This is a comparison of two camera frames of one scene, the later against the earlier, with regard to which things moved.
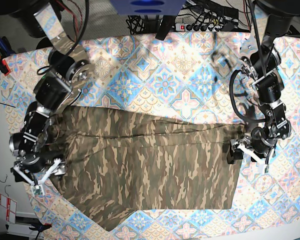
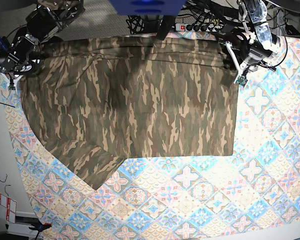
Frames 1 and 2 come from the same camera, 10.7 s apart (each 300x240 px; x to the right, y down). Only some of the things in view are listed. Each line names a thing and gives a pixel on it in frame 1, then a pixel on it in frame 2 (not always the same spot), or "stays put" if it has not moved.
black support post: [166, 25] stays put
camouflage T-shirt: [119, 160] → [89, 103]
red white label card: [11, 206] stays put
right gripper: [259, 145] → [246, 55]
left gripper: [35, 172] → [12, 70]
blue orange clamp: [40, 227] stays put
